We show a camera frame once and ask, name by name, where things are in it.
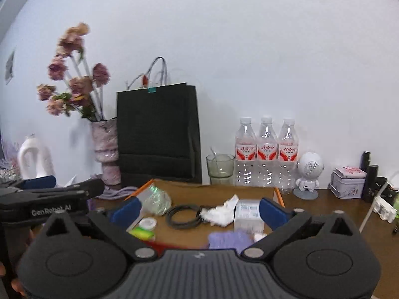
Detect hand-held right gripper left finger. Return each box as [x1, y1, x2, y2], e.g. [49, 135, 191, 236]
[39, 197, 158, 260]

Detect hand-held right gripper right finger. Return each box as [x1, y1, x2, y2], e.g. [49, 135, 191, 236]
[240, 197, 356, 260]

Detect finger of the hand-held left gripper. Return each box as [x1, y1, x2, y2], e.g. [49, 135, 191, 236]
[0, 178, 105, 204]
[12, 175, 57, 190]

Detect green packet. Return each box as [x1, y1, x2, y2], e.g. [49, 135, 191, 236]
[128, 226, 155, 240]

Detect white wet wipes pack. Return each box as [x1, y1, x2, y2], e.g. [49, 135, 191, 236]
[234, 199, 265, 232]

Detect clear plastic bag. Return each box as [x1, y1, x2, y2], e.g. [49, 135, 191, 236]
[137, 185, 172, 216]

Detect black cable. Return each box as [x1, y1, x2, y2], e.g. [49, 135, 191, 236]
[166, 204, 212, 229]

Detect purple fabric pouch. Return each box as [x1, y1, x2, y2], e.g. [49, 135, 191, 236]
[207, 229, 259, 254]

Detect white tissue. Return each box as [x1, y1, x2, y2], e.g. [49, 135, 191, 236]
[200, 194, 240, 227]

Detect red cardboard box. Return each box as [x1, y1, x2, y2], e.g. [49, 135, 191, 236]
[89, 178, 286, 251]

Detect person's left hand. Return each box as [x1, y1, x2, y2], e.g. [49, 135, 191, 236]
[0, 260, 28, 296]

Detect white detergent bottle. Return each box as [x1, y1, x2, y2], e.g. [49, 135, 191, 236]
[17, 135, 56, 181]

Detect clear acrylic organiser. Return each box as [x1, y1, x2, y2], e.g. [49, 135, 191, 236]
[0, 137, 21, 183]

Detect pink mottled vase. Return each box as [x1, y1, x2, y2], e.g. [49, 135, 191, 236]
[90, 119, 122, 190]

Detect white robot speaker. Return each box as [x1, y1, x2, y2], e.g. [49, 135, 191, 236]
[293, 151, 325, 200]

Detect clear water bottle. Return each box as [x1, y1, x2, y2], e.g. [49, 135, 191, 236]
[234, 117, 258, 187]
[277, 118, 300, 195]
[256, 116, 279, 187]

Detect clear glass cup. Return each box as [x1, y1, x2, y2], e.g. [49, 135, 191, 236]
[206, 153, 235, 186]

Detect white tin box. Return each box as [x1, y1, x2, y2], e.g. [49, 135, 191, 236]
[328, 166, 367, 199]

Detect black paper bag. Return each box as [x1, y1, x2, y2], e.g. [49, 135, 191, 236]
[116, 57, 203, 184]

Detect clear spoon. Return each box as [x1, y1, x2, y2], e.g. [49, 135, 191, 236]
[209, 146, 220, 175]

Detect pink white flat case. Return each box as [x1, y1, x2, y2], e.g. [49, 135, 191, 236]
[333, 166, 366, 179]

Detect tall black tube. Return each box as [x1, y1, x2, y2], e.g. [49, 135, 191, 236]
[362, 164, 379, 204]

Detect white clip holder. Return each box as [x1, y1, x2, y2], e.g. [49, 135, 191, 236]
[372, 196, 398, 223]

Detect dried pink flowers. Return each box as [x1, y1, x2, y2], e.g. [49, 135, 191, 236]
[37, 22, 111, 122]

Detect long white cable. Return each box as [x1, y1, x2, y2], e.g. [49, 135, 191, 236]
[358, 171, 399, 232]

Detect wall picture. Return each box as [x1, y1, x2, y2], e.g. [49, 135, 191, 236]
[4, 48, 16, 85]

